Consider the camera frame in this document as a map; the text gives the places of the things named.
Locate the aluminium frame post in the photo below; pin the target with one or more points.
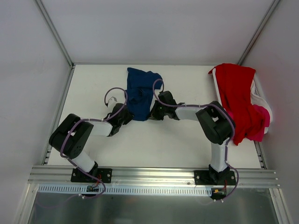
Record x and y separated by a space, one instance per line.
50 24
261 26

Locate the red t shirt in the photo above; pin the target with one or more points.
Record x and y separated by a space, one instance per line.
234 82

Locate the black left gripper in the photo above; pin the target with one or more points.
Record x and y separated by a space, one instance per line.
126 115

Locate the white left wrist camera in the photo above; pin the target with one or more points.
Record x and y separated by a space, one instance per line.
112 102

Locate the blue t shirt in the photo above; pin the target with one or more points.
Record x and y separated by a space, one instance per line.
140 86

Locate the pink t shirt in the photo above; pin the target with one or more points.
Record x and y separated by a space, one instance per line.
250 122

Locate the left aluminium frame post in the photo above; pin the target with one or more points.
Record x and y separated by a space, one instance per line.
50 24

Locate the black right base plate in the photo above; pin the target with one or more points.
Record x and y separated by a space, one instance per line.
209 177

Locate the white laundry basket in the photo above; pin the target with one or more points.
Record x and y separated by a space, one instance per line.
256 95

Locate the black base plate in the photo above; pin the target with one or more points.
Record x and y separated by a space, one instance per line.
209 177
103 174

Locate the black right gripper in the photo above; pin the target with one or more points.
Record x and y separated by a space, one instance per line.
155 112

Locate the aluminium mounting rail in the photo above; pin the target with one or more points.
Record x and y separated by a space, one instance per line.
156 177

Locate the right aluminium frame post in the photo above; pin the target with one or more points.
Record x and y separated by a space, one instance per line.
261 26

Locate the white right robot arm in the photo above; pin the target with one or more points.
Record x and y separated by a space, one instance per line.
217 125

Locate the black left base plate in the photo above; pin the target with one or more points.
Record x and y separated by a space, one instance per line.
103 174

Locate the white slotted cable duct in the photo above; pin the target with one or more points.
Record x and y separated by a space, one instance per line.
124 190

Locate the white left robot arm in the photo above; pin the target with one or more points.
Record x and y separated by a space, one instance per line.
71 136

